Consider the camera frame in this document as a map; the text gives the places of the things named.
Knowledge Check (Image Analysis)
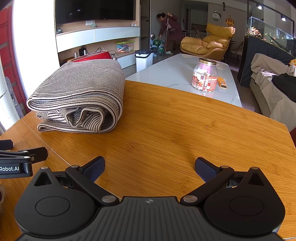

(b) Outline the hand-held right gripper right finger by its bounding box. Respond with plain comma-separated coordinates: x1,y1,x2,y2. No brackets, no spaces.
180,157,265,205

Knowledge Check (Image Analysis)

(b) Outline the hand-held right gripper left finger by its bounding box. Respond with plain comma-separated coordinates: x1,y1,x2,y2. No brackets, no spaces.
33,156,119,207

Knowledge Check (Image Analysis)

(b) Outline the grey striped garment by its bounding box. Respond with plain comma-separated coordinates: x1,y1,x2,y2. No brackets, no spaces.
26,59,126,133

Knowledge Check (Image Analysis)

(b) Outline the white standing air conditioner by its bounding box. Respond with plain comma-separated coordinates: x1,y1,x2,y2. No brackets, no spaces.
0,76,23,132

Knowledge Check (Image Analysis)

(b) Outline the clear snack jar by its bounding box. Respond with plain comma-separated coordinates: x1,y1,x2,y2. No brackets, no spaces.
191,58,219,92

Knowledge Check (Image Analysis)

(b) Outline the grey sofa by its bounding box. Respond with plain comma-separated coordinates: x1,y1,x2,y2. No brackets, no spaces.
249,53,296,132

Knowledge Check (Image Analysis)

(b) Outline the white marble coffee table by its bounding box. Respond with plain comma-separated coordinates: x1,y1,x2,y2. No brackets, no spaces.
125,53,242,107

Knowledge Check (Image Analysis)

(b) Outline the red drum-shaped stool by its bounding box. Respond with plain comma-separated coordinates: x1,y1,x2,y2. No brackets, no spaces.
72,50,118,63

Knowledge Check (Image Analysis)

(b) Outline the black garment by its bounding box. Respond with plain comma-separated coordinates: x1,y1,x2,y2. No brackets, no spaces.
272,72,296,102

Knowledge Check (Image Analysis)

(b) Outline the dark fish tank cabinet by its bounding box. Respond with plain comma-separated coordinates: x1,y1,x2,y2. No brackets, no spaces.
238,35,296,87

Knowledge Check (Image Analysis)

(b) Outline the white trash bin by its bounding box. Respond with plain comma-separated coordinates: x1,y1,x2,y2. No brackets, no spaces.
134,49,154,73

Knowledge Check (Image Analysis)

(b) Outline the beige blanket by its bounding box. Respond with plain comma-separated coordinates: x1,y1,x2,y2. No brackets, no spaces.
250,53,292,75

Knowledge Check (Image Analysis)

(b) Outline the yellow leather armchair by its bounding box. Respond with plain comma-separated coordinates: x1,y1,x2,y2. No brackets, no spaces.
180,23,236,61

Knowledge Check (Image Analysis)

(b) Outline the clear plastic storage box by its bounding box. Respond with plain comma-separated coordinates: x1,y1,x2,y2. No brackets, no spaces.
116,40,135,52

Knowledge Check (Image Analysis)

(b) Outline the white wooden tv cabinet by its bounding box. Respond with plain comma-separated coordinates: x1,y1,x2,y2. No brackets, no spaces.
55,20,141,67

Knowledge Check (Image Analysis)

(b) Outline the mop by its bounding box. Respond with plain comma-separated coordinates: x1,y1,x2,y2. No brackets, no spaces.
163,13,173,55

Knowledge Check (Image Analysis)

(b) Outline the glass fish tank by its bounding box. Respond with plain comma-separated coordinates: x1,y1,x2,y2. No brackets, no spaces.
245,0,296,51

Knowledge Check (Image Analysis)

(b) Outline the black television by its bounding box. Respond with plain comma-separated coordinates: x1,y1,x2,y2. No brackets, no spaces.
55,0,136,25

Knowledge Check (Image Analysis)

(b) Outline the red door frame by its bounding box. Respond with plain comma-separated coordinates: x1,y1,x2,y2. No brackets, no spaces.
0,9,26,116

